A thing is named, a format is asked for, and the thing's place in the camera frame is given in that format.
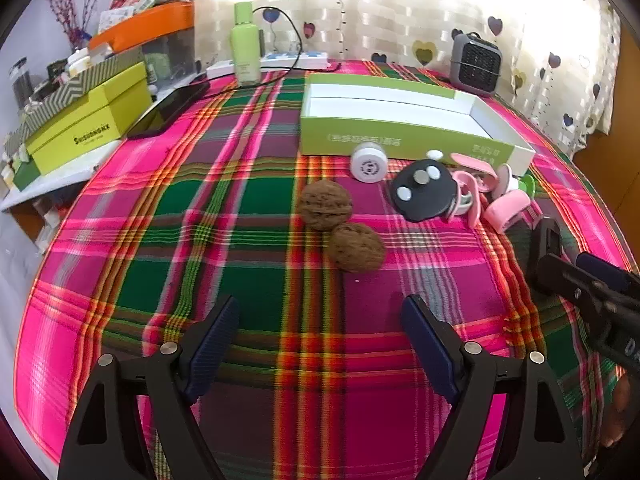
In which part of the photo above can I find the pink hair clip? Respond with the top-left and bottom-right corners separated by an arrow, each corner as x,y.
482,164 -> 533,233
450,152 -> 498,181

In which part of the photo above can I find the brown walnut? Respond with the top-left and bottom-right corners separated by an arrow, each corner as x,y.
299,180 -> 353,232
329,223 -> 386,274

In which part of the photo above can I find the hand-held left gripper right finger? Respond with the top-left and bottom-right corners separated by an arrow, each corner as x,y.
400,294 -> 586,480

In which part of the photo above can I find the white power strip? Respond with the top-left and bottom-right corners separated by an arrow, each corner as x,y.
206,51 -> 330,79

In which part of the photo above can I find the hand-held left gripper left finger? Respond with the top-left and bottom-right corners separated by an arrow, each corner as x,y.
57,295 -> 241,480

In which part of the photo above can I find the white side shelf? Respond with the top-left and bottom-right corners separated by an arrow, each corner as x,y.
0,137 -> 123,211

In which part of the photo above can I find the black rectangular device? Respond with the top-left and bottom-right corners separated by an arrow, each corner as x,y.
527,216 -> 565,271

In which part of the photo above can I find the green chevron striped box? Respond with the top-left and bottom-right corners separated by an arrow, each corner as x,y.
20,50 -> 146,133

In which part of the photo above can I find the small grey heater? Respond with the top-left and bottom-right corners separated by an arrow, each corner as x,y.
450,31 -> 502,97

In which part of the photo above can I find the black smartphone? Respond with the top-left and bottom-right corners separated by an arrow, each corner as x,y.
125,81 -> 211,140

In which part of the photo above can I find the wooden cabinet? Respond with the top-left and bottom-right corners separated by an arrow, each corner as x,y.
572,25 -> 640,271

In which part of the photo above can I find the pink and white clip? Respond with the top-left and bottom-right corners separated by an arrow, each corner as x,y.
446,170 -> 488,226

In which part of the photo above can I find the black oval disc with buttons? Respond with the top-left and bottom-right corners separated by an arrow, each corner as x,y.
389,159 -> 460,222

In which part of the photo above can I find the pink green plaid tablecloth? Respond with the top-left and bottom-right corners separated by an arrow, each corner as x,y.
15,59 -> 638,466

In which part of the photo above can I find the person's right hand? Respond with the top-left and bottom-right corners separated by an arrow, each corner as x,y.
600,375 -> 633,448

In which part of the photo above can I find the yellow-green gift box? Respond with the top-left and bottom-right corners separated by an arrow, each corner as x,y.
25,62 -> 153,177

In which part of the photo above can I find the heart print curtain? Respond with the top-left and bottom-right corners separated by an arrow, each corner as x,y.
195,0 -> 621,151

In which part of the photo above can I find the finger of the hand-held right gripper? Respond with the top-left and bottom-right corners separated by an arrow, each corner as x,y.
575,251 -> 640,301
536,254 -> 618,343

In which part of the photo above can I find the black cable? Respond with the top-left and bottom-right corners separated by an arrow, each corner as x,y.
200,6 -> 343,101

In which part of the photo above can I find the green cardboard box tray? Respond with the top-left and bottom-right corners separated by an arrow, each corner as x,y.
299,74 -> 536,173

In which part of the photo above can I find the orange storage box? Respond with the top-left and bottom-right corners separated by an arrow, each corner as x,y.
90,1 -> 195,53

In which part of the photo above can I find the white round jar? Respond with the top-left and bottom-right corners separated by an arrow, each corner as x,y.
349,142 -> 388,183

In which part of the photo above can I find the green lotion bottle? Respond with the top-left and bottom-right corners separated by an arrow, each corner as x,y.
230,1 -> 262,86

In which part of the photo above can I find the dark glass jar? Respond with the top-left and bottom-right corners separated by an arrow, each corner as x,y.
9,57 -> 36,111

